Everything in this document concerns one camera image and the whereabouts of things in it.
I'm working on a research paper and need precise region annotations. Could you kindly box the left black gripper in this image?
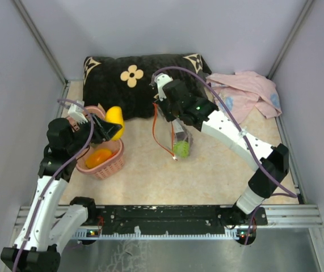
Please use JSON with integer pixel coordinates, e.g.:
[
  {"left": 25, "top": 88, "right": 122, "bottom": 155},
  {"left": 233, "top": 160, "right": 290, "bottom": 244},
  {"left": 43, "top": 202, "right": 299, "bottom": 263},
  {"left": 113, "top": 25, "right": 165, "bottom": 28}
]
[{"left": 67, "top": 113, "right": 123, "bottom": 155}]

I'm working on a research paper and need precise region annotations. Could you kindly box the yellow lemon fruit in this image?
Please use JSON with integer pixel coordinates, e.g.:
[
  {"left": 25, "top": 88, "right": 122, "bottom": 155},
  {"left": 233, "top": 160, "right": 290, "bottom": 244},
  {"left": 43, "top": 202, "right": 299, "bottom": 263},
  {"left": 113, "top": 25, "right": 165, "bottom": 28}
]
[{"left": 105, "top": 106, "right": 125, "bottom": 141}]

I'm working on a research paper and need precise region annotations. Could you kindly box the orange mango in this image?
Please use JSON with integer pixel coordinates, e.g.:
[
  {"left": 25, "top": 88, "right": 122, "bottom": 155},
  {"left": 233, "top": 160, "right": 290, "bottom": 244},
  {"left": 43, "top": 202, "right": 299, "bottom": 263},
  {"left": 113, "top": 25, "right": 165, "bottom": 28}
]
[{"left": 85, "top": 148, "right": 112, "bottom": 169}]

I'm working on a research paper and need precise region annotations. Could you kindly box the purple grape bunch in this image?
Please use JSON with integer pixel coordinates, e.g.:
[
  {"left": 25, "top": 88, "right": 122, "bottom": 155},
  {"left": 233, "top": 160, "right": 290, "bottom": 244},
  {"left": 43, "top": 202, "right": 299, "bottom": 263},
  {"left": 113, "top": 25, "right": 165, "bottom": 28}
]
[{"left": 172, "top": 120, "right": 188, "bottom": 142}]

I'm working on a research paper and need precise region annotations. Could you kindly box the clear zip top bag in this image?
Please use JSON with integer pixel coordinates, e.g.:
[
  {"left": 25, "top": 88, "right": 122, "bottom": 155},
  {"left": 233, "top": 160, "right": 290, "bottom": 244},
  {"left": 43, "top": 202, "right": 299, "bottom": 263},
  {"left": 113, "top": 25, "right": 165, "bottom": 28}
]
[{"left": 152, "top": 103, "right": 193, "bottom": 160}]

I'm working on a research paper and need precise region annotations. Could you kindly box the green custard apple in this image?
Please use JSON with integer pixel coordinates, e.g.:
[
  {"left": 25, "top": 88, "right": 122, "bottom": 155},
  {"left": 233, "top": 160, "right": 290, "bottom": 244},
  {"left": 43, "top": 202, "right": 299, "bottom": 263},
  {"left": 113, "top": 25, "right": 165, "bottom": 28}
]
[{"left": 173, "top": 141, "right": 190, "bottom": 158}]

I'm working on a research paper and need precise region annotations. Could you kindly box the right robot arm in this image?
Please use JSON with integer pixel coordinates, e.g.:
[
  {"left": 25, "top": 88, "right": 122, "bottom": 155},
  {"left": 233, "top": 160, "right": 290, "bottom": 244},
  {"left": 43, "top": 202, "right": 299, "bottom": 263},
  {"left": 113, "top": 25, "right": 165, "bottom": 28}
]
[{"left": 155, "top": 74, "right": 289, "bottom": 225}]

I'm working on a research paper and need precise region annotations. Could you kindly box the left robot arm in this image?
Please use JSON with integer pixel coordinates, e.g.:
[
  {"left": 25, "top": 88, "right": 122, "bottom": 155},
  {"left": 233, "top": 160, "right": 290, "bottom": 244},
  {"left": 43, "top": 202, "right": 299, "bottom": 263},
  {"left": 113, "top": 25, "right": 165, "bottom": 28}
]
[{"left": 1, "top": 113, "right": 122, "bottom": 271}]

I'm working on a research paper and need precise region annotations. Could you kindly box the pink plastic basket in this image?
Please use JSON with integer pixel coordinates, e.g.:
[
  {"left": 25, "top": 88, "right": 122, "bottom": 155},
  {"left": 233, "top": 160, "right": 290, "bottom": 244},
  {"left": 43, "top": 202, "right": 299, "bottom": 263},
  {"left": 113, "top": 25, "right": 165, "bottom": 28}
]
[{"left": 76, "top": 105, "right": 124, "bottom": 180}]

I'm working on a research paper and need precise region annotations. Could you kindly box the black floral pillow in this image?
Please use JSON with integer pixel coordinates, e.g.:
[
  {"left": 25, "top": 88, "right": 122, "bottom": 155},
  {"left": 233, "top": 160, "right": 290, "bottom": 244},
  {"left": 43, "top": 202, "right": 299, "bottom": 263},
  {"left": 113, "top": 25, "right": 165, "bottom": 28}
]
[{"left": 83, "top": 53, "right": 212, "bottom": 120}]

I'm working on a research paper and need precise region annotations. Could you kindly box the pink printed cloth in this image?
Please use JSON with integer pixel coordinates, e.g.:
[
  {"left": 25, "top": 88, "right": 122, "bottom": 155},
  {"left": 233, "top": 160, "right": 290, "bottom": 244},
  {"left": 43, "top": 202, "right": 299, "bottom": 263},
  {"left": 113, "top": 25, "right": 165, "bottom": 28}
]
[{"left": 207, "top": 71, "right": 282, "bottom": 124}]

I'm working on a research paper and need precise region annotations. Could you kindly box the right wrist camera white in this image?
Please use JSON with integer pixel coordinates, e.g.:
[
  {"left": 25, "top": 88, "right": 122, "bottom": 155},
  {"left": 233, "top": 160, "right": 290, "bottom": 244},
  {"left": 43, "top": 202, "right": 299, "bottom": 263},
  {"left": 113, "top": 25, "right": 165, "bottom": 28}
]
[{"left": 150, "top": 73, "right": 173, "bottom": 101}]

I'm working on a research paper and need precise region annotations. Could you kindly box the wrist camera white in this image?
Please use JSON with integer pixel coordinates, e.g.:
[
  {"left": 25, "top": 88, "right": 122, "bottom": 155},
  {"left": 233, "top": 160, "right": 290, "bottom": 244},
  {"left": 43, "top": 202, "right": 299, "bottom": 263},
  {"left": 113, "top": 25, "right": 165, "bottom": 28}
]
[
  {"left": 150, "top": 73, "right": 173, "bottom": 101},
  {"left": 68, "top": 100, "right": 89, "bottom": 124}
]

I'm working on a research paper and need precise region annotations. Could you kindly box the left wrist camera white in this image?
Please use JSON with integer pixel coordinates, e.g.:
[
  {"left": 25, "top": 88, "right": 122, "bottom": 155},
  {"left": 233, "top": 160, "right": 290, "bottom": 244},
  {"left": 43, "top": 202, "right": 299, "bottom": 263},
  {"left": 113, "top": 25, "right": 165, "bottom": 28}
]
[{"left": 68, "top": 100, "right": 89, "bottom": 124}]

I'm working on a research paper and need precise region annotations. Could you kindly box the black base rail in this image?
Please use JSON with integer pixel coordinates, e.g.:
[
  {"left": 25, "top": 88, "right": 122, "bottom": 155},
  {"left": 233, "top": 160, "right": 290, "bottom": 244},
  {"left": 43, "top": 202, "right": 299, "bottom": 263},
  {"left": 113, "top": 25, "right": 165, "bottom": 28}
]
[{"left": 81, "top": 205, "right": 267, "bottom": 236}]

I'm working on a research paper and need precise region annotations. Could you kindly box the aluminium frame post right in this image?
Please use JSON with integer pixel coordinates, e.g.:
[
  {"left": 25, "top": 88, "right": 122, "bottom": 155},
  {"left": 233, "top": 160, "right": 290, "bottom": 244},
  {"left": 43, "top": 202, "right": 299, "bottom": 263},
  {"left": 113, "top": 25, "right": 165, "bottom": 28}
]
[{"left": 266, "top": 0, "right": 315, "bottom": 80}]

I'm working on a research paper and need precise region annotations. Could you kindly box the aluminium frame post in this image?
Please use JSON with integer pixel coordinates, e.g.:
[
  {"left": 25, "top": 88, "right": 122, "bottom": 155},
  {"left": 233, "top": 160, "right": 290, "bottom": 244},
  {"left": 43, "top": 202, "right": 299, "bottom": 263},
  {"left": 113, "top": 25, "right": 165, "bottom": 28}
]
[
  {"left": 266, "top": 0, "right": 315, "bottom": 80},
  {"left": 11, "top": 0, "right": 68, "bottom": 85}
]

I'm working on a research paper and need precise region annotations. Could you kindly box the aluminium frame post left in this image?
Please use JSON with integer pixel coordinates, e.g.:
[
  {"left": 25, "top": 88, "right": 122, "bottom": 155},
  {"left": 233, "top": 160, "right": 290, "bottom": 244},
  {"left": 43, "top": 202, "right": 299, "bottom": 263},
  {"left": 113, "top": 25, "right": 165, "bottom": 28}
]
[{"left": 11, "top": 0, "right": 68, "bottom": 85}]

